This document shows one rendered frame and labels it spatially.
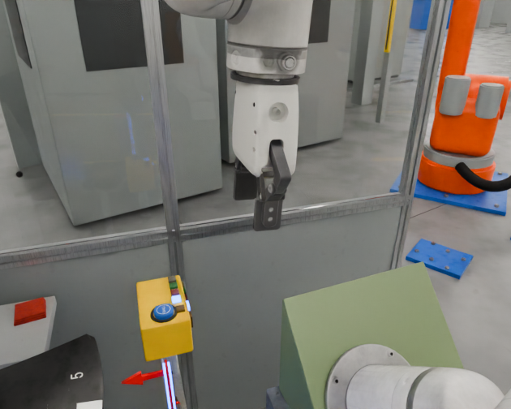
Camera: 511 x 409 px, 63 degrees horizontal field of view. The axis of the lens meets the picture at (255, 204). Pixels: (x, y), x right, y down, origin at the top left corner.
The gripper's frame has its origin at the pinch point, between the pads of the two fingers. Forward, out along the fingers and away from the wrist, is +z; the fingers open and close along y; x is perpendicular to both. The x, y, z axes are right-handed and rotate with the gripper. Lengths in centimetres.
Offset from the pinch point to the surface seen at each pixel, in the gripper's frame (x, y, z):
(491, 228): -260, 170, 121
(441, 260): -190, 143, 124
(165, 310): 8.6, 25.5, 35.1
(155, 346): 11.1, 22.6, 41.6
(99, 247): 22, 72, 46
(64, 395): 24.9, 1.7, 27.5
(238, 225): -21, 71, 42
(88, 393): 21.9, 1.5, 27.7
